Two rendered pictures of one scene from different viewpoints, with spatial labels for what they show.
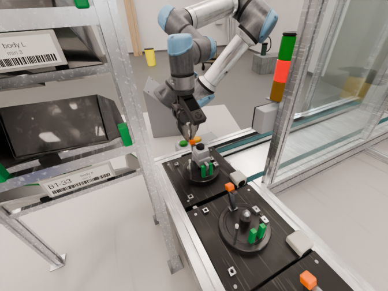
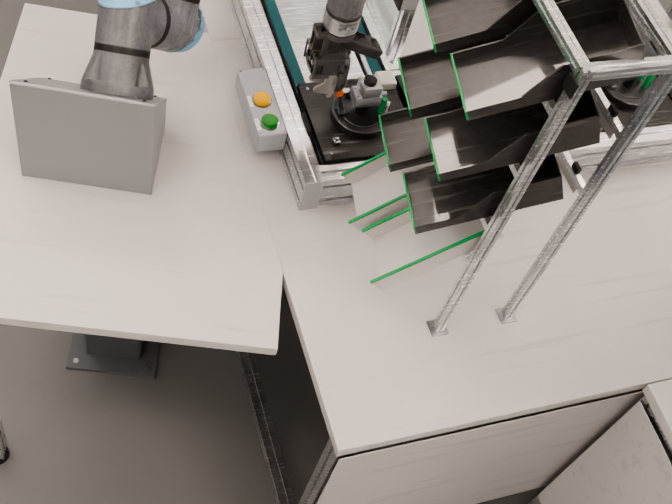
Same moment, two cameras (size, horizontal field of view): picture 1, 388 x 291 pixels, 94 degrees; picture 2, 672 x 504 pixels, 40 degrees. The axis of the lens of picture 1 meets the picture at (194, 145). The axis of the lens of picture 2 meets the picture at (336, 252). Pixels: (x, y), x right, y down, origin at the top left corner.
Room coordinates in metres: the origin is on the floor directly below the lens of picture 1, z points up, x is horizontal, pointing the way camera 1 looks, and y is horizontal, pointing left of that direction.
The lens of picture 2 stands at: (0.70, 1.50, 2.56)
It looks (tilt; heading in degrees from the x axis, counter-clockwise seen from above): 54 degrees down; 261
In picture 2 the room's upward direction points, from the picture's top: 19 degrees clockwise
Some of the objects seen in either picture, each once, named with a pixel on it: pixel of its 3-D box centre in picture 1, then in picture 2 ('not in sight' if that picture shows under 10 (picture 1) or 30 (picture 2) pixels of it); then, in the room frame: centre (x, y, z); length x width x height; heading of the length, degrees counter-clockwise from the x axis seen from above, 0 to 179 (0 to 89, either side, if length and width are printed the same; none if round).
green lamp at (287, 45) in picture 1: (291, 47); not in sight; (0.47, -0.24, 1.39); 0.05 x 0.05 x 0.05
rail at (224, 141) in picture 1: (235, 142); (265, 54); (0.75, -0.21, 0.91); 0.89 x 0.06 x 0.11; 113
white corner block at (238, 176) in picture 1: (237, 179); (384, 82); (0.45, -0.15, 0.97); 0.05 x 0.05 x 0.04; 23
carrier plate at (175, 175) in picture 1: (201, 173); (358, 118); (0.50, -0.02, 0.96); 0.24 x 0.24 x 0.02; 23
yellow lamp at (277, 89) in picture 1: (281, 89); not in sight; (0.47, -0.24, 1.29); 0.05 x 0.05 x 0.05
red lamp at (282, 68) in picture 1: (286, 70); not in sight; (0.47, -0.24, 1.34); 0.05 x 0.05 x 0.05
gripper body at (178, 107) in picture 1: (184, 104); (330, 47); (0.61, 0.02, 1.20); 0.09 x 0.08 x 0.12; 23
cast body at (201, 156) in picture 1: (201, 155); (371, 89); (0.49, -0.03, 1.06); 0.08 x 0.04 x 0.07; 23
